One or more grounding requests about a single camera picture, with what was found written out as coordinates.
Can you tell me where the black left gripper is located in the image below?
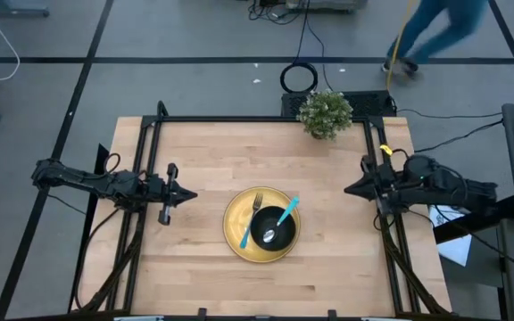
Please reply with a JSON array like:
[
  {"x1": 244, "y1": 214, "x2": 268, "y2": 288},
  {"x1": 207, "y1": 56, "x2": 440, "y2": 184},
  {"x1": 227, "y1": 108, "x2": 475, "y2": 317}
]
[{"x1": 147, "y1": 162, "x2": 199, "y2": 226}]

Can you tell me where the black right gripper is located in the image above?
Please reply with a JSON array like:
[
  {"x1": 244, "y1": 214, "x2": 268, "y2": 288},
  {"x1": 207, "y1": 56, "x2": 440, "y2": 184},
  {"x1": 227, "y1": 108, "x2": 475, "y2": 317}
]
[{"x1": 344, "y1": 153, "x2": 402, "y2": 218}]

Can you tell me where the yellow ceramic plate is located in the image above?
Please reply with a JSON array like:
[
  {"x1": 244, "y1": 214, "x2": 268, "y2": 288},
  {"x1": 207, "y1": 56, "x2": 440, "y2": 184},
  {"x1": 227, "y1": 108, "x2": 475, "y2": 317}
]
[{"x1": 222, "y1": 185, "x2": 302, "y2": 264}]

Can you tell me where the fork with teal handle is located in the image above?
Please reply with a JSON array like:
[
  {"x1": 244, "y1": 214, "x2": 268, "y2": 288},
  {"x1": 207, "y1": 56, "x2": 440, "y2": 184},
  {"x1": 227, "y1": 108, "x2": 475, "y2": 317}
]
[{"x1": 238, "y1": 191, "x2": 264, "y2": 250}]

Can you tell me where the spoon with teal handle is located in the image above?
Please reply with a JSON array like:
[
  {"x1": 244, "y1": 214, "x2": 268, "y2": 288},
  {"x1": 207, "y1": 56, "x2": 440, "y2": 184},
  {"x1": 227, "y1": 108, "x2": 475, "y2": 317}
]
[{"x1": 261, "y1": 195, "x2": 301, "y2": 244}]

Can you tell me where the black bowl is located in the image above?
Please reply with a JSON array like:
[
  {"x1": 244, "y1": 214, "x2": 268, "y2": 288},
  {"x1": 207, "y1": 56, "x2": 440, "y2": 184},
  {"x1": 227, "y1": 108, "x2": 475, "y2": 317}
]
[{"x1": 250, "y1": 205, "x2": 297, "y2": 252}]

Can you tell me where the black perforated metal case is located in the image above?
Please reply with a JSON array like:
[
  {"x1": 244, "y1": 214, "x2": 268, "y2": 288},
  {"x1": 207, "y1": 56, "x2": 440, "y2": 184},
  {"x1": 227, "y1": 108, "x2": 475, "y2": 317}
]
[{"x1": 281, "y1": 90, "x2": 396, "y2": 119}]

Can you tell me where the potted plant in black pot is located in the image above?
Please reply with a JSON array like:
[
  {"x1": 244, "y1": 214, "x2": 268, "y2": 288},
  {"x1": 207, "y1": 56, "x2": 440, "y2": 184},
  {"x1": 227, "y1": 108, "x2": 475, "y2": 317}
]
[{"x1": 295, "y1": 88, "x2": 354, "y2": 142}]

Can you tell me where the white paper sheet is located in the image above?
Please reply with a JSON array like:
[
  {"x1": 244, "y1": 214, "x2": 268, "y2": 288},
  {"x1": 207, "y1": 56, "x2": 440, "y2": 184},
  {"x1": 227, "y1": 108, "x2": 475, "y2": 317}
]
[{"x1": 428, "y1": 204, "x2": 475, "y2": 268}]

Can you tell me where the person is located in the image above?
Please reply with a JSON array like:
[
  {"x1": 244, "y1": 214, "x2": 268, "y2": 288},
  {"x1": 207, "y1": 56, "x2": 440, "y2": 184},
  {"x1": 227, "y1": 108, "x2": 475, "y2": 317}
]
[{"x1": 380, "y1": 0, "x2": 490, "y2": 80}]

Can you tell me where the grey metal device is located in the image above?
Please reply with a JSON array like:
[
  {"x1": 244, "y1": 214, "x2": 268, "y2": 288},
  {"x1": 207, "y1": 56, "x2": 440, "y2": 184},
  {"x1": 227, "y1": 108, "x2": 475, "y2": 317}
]
[{"x1": 283, "y1": 0, "x2": 369, "y2": 12}]

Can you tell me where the black cable bundle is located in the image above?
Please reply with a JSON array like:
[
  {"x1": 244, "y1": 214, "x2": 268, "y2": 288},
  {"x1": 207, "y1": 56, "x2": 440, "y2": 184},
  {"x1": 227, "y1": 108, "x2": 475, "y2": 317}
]
[
  {"x1": 71, "y1": 207, "x2": 147, "y2": 313},
  {"x1": 374, "y1": 212, "x2": 453, "y2": 317}
]

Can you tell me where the thin black floor cable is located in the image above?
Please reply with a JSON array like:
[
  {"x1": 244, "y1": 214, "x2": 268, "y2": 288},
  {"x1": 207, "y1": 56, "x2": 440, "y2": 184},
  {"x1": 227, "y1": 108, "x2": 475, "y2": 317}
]
[
  {"x1": 412, "y1": 119, "x2": 504, "y2": 155},
  {"x1": 394, "y1": 106, "x2": 504, "y2": 120}
]

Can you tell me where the black aluminium table frame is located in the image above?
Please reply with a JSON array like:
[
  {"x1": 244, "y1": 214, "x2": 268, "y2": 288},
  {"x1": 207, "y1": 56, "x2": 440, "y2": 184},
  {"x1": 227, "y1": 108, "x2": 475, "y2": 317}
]
[{"x1": 67, "y1": 100, "x2": 454, "y2": 321}]

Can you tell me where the yellow cable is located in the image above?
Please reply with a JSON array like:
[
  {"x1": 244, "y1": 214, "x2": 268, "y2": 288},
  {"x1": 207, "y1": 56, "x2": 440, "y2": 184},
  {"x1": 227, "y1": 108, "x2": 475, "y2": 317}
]
[{"x1": 385, "y1": 0, "x2": 415, "y2": 92}]

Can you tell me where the coiled black cable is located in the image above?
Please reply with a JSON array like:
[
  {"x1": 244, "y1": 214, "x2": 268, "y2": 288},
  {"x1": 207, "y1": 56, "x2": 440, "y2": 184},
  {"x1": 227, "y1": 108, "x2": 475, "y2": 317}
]
[{"x1": 278, "y1": 0, "x2": 335, "y2": 95}]

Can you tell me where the white cable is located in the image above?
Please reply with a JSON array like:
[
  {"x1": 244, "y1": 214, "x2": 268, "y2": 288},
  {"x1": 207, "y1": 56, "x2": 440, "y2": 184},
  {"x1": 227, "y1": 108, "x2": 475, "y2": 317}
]
[{"x1": 0, "y1": 0, "x2": 21, "y2": 85}]

